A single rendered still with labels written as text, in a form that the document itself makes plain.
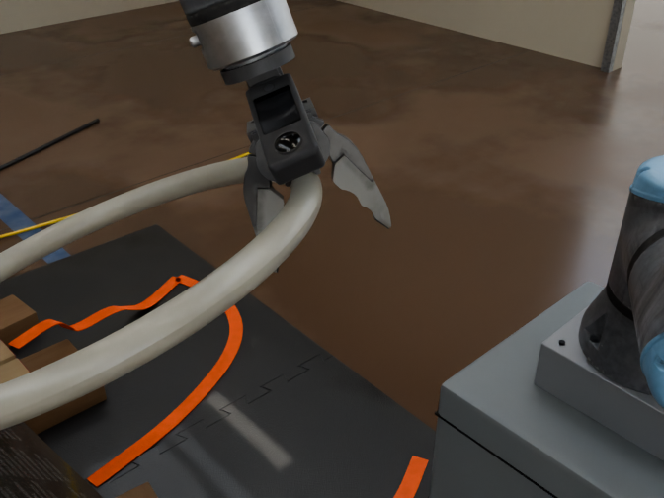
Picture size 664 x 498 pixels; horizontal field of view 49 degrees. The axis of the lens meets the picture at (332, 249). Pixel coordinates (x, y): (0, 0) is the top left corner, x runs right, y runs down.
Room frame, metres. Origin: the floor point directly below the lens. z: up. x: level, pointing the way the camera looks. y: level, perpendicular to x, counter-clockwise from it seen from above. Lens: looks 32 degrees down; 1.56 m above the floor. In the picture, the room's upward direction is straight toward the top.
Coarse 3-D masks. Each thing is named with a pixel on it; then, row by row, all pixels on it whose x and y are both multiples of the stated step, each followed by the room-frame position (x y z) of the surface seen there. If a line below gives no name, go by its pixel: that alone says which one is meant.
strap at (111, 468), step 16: (160, 288) 2.21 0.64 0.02; (144, 304) 2.10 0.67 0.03; (48, 320) 1.77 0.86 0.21; (96, 320) 1.89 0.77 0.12; (240, 320) 2.02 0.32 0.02; (32, 336) 1.68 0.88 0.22; (240, 336) 1.93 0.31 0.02; (224, 352) 1.85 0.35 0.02; (224, 368) 1.77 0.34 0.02; (208, 384) 1.69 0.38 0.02; (192, 400) 1.62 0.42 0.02; (176, 416) 1.55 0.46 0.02; (160, 432) 1.49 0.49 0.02; (128, 448) 1.43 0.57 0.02; (144, 448) 1.43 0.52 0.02; (112, 464) 1.37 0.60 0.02; (416, 464) 1.37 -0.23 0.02; (96, 480) 1.32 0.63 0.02; (416, 480) 1.32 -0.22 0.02; (400, 496) 1.27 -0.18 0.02
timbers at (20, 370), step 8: (0, 344) 1.66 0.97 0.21; (0, 352) 1.62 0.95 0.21; (8, 352) 1.62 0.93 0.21; (0, 360) 1.59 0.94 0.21; (8, 360) 1.60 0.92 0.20; (16, 360) 1.59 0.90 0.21; (0, 368) 1.55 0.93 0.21; (8, 368) 1.55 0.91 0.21; (16, 368) 1.55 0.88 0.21; (24, 368) 1.55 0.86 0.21; (0, 376) 1.52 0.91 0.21; (8, 376) 1.52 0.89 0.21; (16, 376) 1.52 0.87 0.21
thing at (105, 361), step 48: (144, 192) 0.81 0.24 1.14; (192, 192) 0.81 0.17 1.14; (48, 240) 0.77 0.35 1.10; (288, 240) 0.50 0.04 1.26; (192, 288) 0.44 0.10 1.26; (240, 288) 0.45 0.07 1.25; (144, 336) 0.40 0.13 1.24; (0, 384) 0.38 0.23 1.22; (48, 384) 0.37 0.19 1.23; (96, 384) 0.37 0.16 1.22
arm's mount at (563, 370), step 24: (552, 336) 0.79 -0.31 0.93; (576, 336) 0.79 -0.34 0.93; (552, 360) 0.77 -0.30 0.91; (576, 360) 0.75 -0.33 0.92; (552, 384) 0.76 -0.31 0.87; (576, 384) 0.74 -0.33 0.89; (600, 384) 0.71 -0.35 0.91; (576, 408) 0.73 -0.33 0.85; (600, 408) 0.71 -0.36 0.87; (624, 408) 0.68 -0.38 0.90; (648, 408) 0.66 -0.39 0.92; (624, 432) 0.68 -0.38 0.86; (648, 432) 0.66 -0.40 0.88
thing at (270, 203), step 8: (264, 192) 0.63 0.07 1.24; (272, 192) 0.63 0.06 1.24; (264, 200) 0.62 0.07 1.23; (272, 200) 0.62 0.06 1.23; (280, 200) 0.62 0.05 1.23; (264, 208) 0.62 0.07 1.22; (272, 208) 0.62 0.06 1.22; (280, 208) 0.62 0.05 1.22; (264, 216) 0.62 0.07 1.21; (272, 216) 0.62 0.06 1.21; (264, 224) 0.62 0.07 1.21; (256, 232) 0.62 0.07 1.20
